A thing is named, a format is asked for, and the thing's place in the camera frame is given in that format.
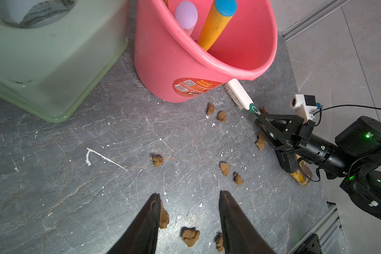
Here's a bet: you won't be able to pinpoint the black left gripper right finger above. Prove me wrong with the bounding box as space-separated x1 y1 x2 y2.
219 190 274 254

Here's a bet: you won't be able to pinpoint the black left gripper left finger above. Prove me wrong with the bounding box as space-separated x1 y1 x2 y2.
108 193 161 254

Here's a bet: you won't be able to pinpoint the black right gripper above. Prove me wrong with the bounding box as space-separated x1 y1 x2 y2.
255 113 315 174

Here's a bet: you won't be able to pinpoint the white cleaning brush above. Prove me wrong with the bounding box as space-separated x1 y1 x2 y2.
224 79 261 116

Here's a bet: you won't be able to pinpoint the yellow toy trowel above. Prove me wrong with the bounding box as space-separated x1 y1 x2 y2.
198 0 237 51

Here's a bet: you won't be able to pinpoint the purple trowel pink handle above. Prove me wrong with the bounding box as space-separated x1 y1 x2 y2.
174 1 199 36

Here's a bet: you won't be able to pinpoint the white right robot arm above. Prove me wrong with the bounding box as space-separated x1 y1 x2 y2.
256 113 381 220

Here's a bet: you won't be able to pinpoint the soil lumps near black brush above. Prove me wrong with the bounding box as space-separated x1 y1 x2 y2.
256 107 268 150

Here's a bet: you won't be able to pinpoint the loose brown soil lump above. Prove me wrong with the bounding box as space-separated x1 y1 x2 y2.
181 227 201 247

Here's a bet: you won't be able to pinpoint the brown soil lump on trowel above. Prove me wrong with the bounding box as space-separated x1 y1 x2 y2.
152 154 164 167

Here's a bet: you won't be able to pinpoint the pink plastic bucket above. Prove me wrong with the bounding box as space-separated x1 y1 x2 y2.
134 1 277 103

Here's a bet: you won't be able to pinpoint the plaid brown cloth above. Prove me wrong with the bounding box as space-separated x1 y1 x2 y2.
291 161 313 186

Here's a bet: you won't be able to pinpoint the mint green tissue box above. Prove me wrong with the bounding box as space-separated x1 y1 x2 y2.
0 1 129 123

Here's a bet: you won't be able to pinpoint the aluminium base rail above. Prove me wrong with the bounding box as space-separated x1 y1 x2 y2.
286 202 349 254

